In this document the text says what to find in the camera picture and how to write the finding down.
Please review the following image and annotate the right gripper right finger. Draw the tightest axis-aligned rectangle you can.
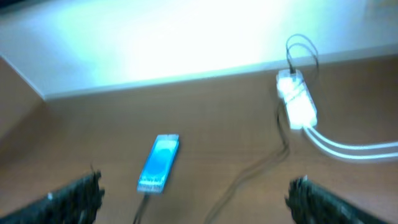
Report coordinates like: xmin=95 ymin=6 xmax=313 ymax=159
xmin=285 ymin=176 xmax=386 ymax=224

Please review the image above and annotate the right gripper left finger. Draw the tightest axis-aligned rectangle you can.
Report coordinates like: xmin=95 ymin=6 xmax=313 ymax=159
xmin=1 ymin=170 xmax=105 ymax=224

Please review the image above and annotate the blue Samsung smartphone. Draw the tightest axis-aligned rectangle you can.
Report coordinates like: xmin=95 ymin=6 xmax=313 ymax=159
xmin=137 ymin=134 xmax=179 ymax=194

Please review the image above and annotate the black charging cable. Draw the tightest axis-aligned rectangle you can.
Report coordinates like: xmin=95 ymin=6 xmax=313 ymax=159
xmin=132 ymin=33 xmax=320 ymax=224

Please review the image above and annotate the white power strip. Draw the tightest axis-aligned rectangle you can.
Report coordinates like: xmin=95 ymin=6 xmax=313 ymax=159
xmin=276 ymin=69 xmax=318 ymax=130

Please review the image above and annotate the white power strip cord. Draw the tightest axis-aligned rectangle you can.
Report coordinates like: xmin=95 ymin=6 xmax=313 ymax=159
xmin=303 ymin=126 xmax=398 ymax=162

